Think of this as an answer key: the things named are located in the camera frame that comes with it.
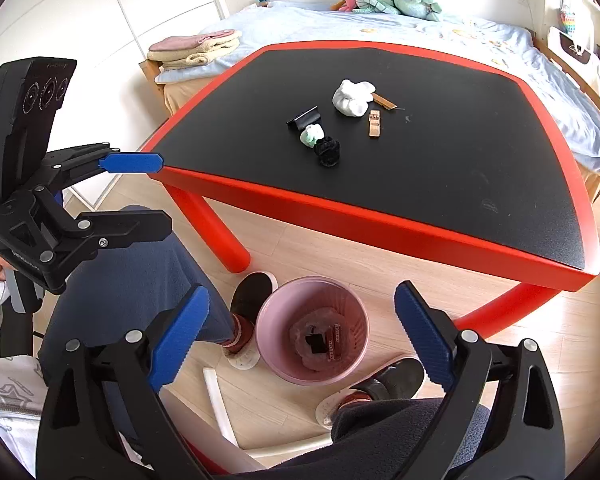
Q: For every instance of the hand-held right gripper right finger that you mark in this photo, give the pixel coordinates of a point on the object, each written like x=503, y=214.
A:
x=425, y=335

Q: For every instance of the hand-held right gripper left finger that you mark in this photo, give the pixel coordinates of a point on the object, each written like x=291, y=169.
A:
x=180, y=335

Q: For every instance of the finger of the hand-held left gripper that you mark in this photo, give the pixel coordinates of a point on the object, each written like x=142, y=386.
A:
x=130, y=162
x=130, y=227

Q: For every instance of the person's left leg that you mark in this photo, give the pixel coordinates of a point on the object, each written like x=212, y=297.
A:
x=130, y=280

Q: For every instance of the person's leg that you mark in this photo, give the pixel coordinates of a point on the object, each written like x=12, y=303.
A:
x=405, y=430
x=130, y=280

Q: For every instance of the person's right black shoe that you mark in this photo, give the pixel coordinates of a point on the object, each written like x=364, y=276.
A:
x=390, y=382

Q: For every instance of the person's black shoe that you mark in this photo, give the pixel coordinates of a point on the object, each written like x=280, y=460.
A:
x=250, y=300
x=390, y=382

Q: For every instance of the person's left black shoe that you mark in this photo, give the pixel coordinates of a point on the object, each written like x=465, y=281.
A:
x=250, y=300

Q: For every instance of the white chair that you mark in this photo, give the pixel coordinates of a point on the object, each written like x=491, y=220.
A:
x=220, y=410

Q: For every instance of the red snack packet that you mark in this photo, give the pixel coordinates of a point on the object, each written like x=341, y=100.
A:
x=337, y=340

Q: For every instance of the person's right leg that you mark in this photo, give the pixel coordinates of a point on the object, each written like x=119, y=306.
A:
x=405, y=430

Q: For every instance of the pink plastic waste bin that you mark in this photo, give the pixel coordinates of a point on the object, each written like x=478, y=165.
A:
x=280, y=360

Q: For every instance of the folded beige towel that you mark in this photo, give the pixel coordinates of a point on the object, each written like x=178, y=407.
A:
x=200, y=55

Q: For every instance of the folded pink towel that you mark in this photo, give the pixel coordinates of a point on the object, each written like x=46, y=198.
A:
x=180, y=44

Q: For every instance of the white wardrobe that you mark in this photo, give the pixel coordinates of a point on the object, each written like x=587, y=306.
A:
x=80, y=25

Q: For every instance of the red and black table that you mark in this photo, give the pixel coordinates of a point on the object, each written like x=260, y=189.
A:
x=430, y=160

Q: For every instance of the white star print jacket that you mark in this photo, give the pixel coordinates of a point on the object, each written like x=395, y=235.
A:
x=10, y=395

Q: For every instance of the black phone stand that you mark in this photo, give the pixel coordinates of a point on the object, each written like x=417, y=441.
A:
x=305, y=117

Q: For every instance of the black scrunchie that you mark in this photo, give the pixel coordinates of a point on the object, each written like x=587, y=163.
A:
x=327, y=152

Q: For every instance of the wooden clothespin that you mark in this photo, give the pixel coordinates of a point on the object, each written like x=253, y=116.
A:
x=375, y=124

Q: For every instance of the crumpled white tissue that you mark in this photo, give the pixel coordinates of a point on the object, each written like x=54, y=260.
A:
x=351, y=96

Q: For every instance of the brown wooden strip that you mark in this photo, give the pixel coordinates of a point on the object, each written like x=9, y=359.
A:
x=386, y=101

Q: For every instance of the striped green plush toy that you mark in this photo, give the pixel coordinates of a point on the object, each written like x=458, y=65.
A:
x=375, y=4

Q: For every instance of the wooden bed with blue sheet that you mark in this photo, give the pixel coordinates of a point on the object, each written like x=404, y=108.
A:
x=480, y=40

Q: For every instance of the white bag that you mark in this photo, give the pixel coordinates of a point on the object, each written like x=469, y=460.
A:
x=580, y=55

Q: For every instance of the teal plush toy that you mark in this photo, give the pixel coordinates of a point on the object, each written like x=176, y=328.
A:
x=417, y=2

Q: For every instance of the colourful hanging bag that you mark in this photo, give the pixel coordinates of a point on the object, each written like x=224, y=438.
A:
x=570, y=21

